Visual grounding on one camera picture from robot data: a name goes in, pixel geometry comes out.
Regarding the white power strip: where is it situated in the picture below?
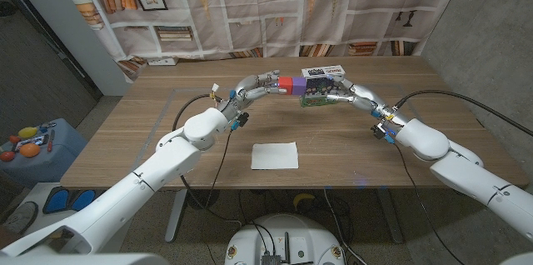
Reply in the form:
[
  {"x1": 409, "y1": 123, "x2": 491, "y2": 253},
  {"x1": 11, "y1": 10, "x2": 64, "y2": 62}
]
[{"x1": 146, "y1": 57, "x2": 179, "y2": 67}]

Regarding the blue grey stool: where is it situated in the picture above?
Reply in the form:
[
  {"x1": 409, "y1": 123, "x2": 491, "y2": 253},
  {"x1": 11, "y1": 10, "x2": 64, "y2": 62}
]
[{"x1": 0, "y1": 117, "x2": 88, "y2": 188}]

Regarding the white paper sheet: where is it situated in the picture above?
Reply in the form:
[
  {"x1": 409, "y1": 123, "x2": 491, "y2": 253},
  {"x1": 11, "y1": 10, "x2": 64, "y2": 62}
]
[{"x1": 251, "y1": 142, "x2": 300, "y2": 171}]

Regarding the purple magnetic block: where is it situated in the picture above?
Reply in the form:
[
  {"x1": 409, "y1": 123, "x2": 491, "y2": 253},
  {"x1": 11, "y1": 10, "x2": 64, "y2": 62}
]
[{"x1": 291, "y1": 76, "x2": 308, "y2": 96}]

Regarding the light grey table leg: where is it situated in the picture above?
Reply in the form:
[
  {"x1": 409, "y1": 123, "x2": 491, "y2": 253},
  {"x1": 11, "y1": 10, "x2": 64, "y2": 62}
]
[{"x1": 165, "y1": 189, "x2": 187, "y2": 244}]

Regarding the black round floor object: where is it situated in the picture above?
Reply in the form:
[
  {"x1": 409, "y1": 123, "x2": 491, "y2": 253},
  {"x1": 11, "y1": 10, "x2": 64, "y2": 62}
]
[{"x1": 186, "y1": 189, "x2": 221, "y2": 210}]

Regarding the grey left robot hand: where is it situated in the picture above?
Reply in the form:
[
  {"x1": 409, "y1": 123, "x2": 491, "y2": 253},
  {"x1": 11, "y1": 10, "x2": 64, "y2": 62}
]
[{"x1": 216, "y1": 69, "x2": 288, "y2": 123}]

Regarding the printed bookshelf backdrop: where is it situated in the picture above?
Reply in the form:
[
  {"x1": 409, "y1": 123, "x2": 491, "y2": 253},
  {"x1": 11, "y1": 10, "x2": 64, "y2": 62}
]
[{"x1": 52, "y1": 0, "x2": 467, "y2": 82}]

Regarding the white robot torso base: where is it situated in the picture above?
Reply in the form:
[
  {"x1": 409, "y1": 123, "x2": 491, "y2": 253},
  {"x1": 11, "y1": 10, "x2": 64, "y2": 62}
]
[{"x1": 223, "y1": 213, "x2": 346, "y2": 265}]

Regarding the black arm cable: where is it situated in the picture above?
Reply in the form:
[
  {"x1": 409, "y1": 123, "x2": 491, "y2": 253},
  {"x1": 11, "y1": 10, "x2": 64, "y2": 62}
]
[
  {"x1": 172, "y1": 93, "x2": 251, "y2": 227},
  {"x1": 392, "y1": 88, "x2": 533, "y2": 138}
]

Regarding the blue foot pedal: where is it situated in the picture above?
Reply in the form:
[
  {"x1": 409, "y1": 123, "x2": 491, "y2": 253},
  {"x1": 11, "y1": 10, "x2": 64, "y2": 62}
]
[
  {"x1": 42, "y1": 188, "x2": 70, "y2": 215},
  {"x1": 70, "y1": 189, "x2": 96, "y2": 214}
]

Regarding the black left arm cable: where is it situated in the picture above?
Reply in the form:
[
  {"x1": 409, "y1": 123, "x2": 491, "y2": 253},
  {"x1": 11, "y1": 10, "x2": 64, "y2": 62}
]
[{"x1": 172, "y1": 93, "x2": 251, "y2": 227}]

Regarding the white robot chest edge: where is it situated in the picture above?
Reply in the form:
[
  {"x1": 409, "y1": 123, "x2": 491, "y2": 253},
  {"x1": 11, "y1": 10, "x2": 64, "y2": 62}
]
[{"x1": 0, "y1": 252, "x2": 170, "y2": 265}]

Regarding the Peanuts puzzle box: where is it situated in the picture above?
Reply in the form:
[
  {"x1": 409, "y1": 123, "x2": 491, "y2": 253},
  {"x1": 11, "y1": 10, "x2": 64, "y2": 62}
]
[{"x1": 299, "y1": 64, "x2": 346, "y2": 108}]

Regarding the orange toy ball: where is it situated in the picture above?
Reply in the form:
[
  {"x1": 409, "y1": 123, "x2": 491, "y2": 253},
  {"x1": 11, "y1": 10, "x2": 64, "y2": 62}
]
[{"x1": 19, "y1": 142, "x2": 41, "y2": 158}]

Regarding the yellow curved floor object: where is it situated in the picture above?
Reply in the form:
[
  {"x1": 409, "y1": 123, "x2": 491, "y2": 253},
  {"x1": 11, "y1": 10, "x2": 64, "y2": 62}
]
[{"x1": 292, "y1": 192, "x2": 316, "y2": 211}]

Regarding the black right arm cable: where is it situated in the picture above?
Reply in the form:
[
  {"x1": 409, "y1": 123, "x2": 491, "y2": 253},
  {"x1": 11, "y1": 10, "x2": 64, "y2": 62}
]
[{"x1": 392, "y1": 88, "x2": 533, "y2": 138}]

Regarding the red magnetic block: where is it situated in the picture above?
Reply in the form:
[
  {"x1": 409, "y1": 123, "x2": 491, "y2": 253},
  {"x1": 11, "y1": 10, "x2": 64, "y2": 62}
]
[{"x1": 277, "y1": 76, "x2": 294, "y2": 93}]

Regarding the dark grey table leg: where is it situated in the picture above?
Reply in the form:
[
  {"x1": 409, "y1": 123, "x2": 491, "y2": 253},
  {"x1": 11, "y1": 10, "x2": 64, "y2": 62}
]
[{"x1": 376, "y1": 188, "x2": 404, "y2": 244}]

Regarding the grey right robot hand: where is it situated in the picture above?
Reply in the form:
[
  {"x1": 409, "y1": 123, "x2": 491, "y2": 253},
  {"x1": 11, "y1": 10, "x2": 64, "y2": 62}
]
[{"x1": 326, "y1": 73, "x2": 403, "y2": 127}]

